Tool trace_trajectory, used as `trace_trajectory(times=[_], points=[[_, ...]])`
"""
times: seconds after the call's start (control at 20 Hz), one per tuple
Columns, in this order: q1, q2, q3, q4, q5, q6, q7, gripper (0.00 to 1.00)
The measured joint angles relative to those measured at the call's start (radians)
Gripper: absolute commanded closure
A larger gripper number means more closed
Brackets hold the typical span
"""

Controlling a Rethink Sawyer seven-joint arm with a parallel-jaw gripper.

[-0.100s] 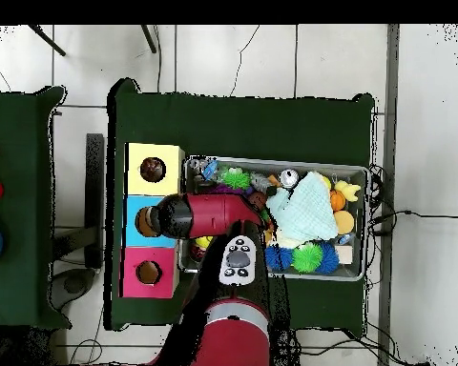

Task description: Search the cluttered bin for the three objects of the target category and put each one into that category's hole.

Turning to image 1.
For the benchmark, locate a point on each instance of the clear shallow bin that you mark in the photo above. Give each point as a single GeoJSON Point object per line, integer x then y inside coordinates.
{"type": "Point", "coordinates": [349, 269]}

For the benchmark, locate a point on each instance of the dark green table cloth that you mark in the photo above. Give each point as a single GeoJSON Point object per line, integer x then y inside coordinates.
{"type": "Point", "coordinates": [237, 122]}

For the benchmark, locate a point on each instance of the crushed plastic water bottle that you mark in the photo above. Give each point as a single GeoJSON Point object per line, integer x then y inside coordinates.
{"type": "Point", "coordinates": [201, 169]}

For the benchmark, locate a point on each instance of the green fuzzy monster toy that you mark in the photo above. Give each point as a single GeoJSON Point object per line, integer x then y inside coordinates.
{"type": "Point", "coordinates": [308, 258]}

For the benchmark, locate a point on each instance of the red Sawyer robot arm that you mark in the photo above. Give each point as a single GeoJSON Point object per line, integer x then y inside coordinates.
{"type": "Point", "coordinates": [214, 213]}

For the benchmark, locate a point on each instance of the green spiky ball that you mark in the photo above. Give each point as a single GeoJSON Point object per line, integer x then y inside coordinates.
{"type": "Point", "coordinates": [236, 179]}

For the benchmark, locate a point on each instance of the pale orange round sponge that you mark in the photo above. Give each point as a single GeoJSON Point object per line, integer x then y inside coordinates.
{"type": "Point", "coordinates": [343, 222]}

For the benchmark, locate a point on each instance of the mint green knitted cloth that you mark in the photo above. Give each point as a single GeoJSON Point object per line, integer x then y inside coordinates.
{"type": "Point", "coordinates": [305, 207]}

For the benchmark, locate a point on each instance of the small orange basketball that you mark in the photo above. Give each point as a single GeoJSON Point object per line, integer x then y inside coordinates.
{"type": "Point", "coordinates": [337, 200]}

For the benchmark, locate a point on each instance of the black tripod leg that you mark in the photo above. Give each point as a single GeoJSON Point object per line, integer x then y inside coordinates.
{"type": "Point", "coordinates": [149, 38]}
{"type": "Point", "coordinates": [46, 40]}

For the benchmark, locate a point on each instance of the large blue spiky ball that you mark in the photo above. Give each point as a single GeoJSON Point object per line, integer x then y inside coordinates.
{"type": "Point", "coordinates": [278, 258]}

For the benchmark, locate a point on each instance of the green covered side table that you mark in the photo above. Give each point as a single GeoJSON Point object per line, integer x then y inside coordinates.
{"type": "Point", "coordinates": [15, 152]}

